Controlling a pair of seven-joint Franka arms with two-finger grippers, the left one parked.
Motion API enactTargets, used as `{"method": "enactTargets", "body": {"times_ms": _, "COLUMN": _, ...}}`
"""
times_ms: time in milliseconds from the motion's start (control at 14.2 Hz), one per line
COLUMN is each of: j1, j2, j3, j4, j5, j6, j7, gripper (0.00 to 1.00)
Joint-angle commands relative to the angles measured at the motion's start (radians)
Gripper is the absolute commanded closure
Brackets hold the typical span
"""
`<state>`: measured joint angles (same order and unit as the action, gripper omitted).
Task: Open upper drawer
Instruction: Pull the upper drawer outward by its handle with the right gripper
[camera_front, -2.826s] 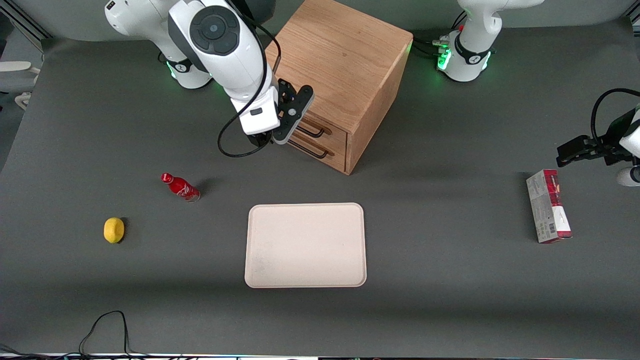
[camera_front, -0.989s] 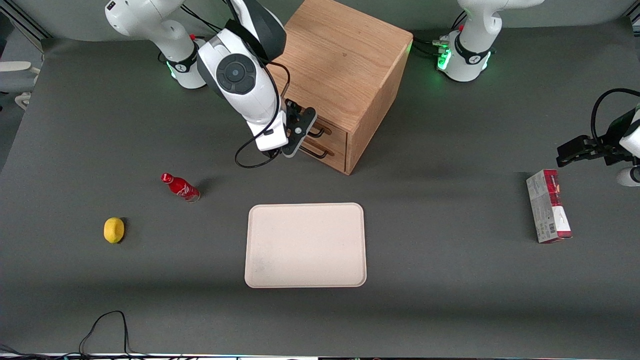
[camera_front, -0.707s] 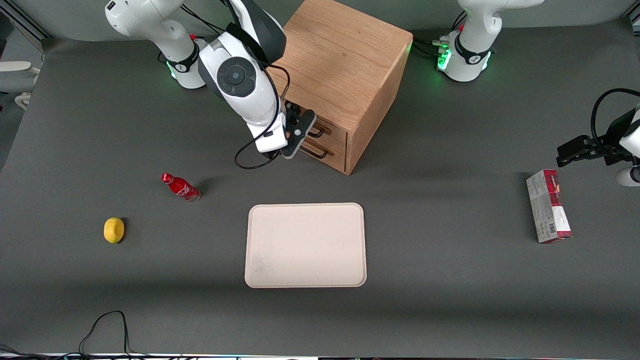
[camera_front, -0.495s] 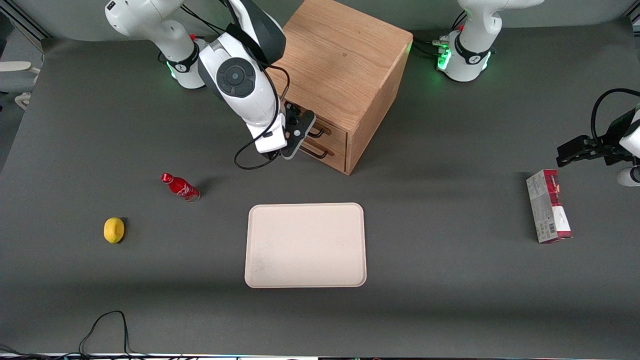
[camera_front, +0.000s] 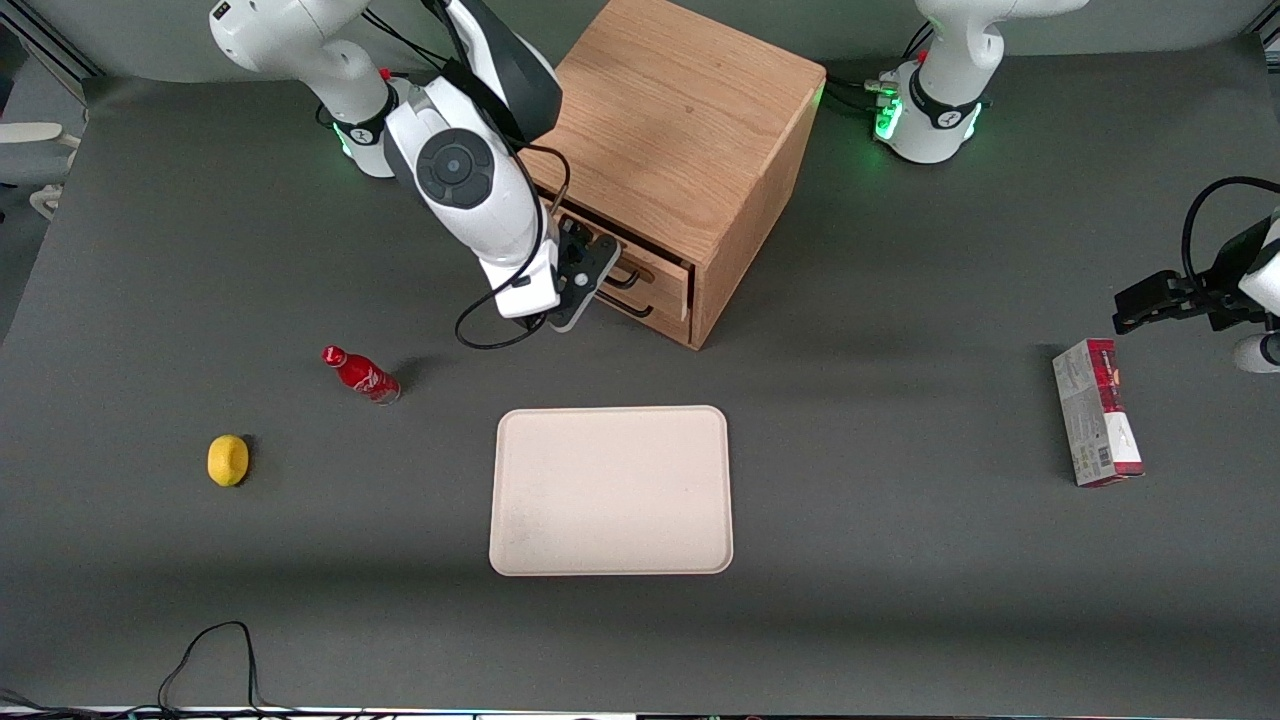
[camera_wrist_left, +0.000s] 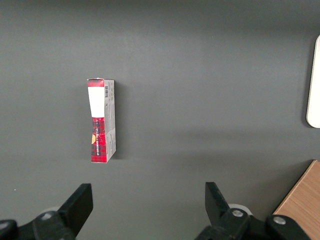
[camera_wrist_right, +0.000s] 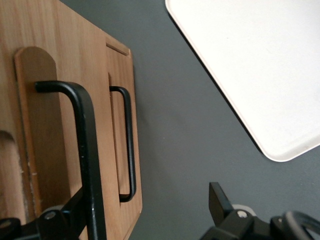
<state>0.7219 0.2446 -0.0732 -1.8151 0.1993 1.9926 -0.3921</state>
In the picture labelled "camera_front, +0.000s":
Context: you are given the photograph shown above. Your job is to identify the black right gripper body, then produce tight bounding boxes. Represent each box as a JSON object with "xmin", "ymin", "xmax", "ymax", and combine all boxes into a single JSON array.
[{"xmin": 553, "ymin": 215, "xmax": 601, "ymax": 301}]

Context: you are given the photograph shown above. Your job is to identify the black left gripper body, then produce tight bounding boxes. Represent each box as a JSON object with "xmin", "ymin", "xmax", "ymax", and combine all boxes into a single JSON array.
[{"xmin": 1195, "ymin": 218, "xmax": 1273, "ymax": 331}]

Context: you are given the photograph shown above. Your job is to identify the wooden drawer with black handle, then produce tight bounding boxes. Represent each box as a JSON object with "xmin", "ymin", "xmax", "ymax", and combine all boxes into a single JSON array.
[
  {"xmin": 555, "ymin": 205, "xmax": 694, "ymax": 313},
  {"xmin": 590, "ymin": 285, "xmax": 694, "ymax": 347}
]

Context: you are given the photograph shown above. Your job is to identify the oak wooden drawer cabinet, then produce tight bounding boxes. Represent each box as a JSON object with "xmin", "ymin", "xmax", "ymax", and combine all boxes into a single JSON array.
[{"xmin": 520, "ymin": 0, "xmax": 827, "ymax": 350}]

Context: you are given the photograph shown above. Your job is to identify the grey and red carton box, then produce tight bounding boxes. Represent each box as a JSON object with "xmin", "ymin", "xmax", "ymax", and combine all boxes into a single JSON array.
[{"xmin": 1052, "ymin": 338, "xmax": 1145, "ymax": 488}]

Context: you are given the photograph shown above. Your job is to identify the beige plastic tray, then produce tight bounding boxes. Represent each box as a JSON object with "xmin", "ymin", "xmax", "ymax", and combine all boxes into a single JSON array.
[{"xmin": 489, "ymin": 405, "xmax": 734, "ymax": 577}]

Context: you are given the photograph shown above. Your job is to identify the red cola bottle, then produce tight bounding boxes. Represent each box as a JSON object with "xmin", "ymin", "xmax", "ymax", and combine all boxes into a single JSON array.
[{"xmin": 321, "ymin": 345, "xmax": 402, "ymax": 406}]

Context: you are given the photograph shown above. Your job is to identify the yellow lemon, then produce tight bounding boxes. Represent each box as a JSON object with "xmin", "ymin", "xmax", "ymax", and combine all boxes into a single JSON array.
[{"xmin": 207, "ymin": 434, "xmax": 250, "ymax": 488}]

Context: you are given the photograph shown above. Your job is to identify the white chair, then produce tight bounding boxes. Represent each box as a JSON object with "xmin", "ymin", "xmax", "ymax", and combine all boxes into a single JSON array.
[{"xmin": 0, "ymin": 120, "xmax": 83, "ymax": 221}]

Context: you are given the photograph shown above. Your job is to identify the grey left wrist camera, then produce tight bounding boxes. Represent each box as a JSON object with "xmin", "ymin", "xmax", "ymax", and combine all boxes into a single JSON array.
[{"xmin": 1232, "ymin": 334, "xmax": 1280, "ymax": 374}]

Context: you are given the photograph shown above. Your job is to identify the black left wrist camera cable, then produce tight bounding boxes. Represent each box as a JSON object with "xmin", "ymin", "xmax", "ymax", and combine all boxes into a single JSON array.
[{"xmin": 1182, "ymin": 177, "xmax": 1280, "ymax": 286}]

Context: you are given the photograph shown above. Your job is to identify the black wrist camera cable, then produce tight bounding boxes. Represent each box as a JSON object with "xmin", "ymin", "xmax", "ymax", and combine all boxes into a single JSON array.
[
  {"xmin": 455, "ymin": 145, "xmax": 573, "ymax": 352},
  {"xmin": 1182, "ymin": 177, "xmax": 1280, "ymax": 286}
]

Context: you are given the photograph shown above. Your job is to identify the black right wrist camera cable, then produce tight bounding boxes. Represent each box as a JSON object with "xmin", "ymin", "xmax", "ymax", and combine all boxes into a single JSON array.
[{"xmin": 455, "ymin": 145, "xmax": 573, "ymax": 352}]

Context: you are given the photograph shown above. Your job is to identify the black right arm base cables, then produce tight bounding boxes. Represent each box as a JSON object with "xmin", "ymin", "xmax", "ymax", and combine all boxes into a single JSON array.
[{"xmin": 360, "ymin": 8, "xmax": 451, "ymax": 83}]

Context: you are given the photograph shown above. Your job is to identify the black arm base cables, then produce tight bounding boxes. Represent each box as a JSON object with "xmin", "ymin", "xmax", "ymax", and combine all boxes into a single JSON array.
[
  {"xmin": 824, "ymin": 22, "xmax": 936, "ymax": 119},
  {"xmin": 360, "ymin": 8, "xmax": 451, "ymax": 83}
]

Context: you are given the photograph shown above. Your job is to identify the black left arm base cables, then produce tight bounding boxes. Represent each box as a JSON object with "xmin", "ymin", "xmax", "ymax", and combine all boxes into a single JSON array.
[{"xmin": 824, "ymin": 22, "xmax": 936, "ymax": 119}]

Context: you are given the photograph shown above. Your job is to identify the black loose cable loop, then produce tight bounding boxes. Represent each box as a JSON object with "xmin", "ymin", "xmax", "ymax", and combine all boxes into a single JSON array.
[{"xmin": 157, "ymin": 621, "xmax": 266, "ymax": 713}]

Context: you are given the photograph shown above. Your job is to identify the aluminium frame rail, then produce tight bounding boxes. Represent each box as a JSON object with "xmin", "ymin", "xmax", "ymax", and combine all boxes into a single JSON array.
[{"xmin": 0, "ymin": 10, "xmax": 103, "ymax": 81}]

